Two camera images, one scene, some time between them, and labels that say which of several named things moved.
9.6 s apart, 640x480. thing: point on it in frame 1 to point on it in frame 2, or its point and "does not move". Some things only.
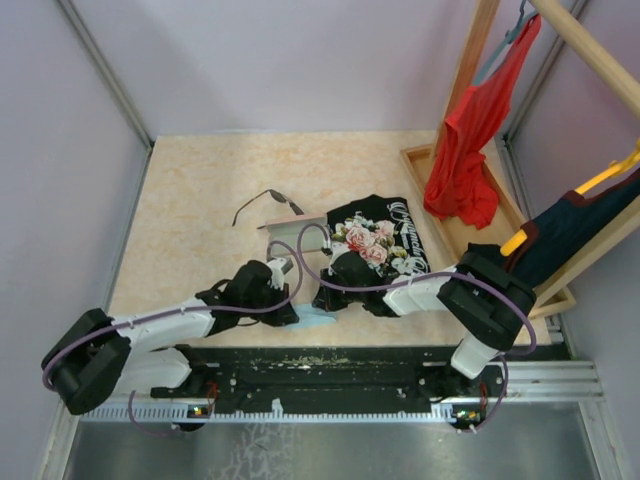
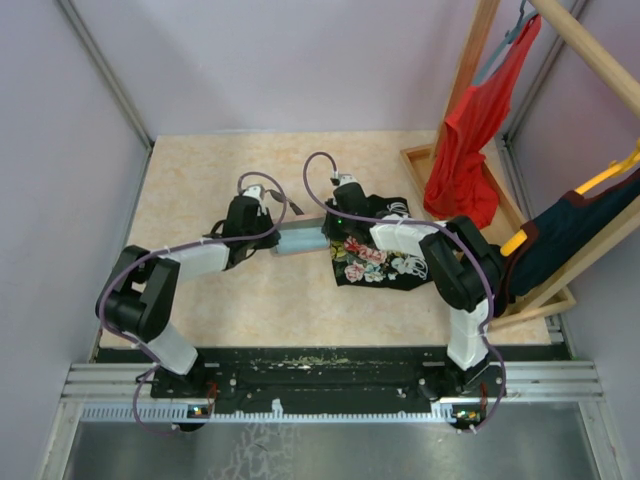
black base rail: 310,377 does not move
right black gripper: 326,301 to 331,231
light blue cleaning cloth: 311,316 to 301,240
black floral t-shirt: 385,231 does not move
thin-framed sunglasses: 277,196 does not move
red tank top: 459,180 does not move
